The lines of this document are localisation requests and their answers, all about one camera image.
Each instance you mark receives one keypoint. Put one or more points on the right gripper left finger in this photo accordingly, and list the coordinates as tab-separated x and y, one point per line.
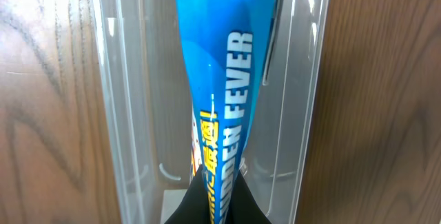
194	208

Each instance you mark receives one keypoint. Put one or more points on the blue medicine box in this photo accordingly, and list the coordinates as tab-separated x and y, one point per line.
224	45

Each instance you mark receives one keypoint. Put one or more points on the clear plastic container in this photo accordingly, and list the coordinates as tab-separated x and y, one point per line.
150	116

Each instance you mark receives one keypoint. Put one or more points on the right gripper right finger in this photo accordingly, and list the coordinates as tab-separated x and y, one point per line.
243	209

